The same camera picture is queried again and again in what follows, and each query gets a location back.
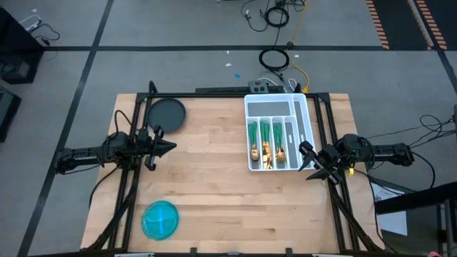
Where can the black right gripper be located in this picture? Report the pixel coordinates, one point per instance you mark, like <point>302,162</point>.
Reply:
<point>326,158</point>

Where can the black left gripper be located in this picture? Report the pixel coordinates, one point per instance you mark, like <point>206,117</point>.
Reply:
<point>150,146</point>

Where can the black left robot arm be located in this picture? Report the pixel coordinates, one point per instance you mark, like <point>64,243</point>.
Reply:
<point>82,157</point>

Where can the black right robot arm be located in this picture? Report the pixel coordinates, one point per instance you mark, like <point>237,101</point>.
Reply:
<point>385,152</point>

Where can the black round plate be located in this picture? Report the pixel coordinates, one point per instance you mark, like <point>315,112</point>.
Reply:
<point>166,115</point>

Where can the white cutlery tray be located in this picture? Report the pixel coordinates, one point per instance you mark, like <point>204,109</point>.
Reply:
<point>267,109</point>

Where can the black long bar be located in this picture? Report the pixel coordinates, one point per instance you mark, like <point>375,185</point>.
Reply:
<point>221,89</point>

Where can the white paper sheet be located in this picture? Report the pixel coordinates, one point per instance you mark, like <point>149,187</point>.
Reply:
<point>392,217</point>

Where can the grey power strip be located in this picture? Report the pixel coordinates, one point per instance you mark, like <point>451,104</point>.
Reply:
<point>258,86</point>

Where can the red object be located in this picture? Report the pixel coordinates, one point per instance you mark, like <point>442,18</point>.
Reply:
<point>433,254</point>

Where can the black furniture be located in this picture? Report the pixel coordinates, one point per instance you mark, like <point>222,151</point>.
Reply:
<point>7,114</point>

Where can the black cabinet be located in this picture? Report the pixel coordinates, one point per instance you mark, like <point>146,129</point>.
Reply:
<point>14,46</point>

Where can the black aluminium table frame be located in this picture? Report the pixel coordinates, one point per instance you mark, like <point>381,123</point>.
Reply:
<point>214,95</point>

